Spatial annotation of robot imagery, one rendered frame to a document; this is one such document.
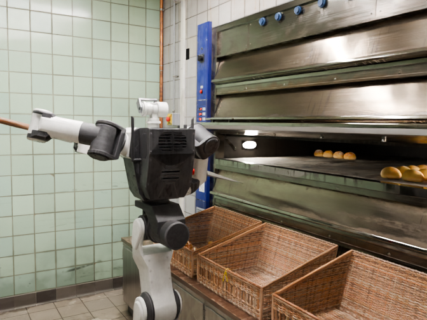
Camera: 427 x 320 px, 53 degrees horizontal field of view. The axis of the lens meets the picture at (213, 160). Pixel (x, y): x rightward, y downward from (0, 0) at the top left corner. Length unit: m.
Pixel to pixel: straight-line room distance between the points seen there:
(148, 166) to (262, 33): 1.33
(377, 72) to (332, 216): 0.71
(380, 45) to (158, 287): 1.42
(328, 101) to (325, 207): 0.53
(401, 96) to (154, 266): 1.27
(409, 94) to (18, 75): 2.67
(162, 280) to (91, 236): 1.87
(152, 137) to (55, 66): 2.02
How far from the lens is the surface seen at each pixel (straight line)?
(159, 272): 1.92
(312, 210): 2.30
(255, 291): 1.96
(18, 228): 3.60
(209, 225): 3.03
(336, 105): 2.18
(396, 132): 1.78
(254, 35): 2.76
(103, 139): 1.74
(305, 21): 2.43
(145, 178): 1.70
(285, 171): 2.44
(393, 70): 2.00
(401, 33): 2.01
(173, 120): 3.49
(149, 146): 1.66
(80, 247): 3.73
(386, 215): 2.03
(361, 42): 2.13
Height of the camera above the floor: 1.43
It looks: 5 degrees down
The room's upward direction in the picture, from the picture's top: 1 degrees clockwise
